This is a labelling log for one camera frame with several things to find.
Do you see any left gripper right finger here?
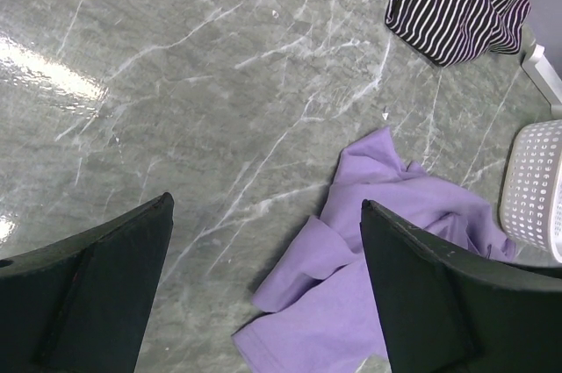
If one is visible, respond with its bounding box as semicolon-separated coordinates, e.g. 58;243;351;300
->
360;200;561;372

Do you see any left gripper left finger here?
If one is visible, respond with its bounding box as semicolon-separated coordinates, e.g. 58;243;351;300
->
1;193;174;372

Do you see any purple t shirt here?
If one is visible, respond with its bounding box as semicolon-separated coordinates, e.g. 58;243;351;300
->
233;127;515;373

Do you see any white plastic laundry basket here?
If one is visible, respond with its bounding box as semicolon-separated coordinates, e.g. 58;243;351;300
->
499;120;561;262

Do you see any white rack foot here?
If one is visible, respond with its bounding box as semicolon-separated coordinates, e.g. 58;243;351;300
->
521;25;561;119

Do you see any black white striped shirt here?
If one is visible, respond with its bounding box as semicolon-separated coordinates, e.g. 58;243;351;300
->
385;0;531;68

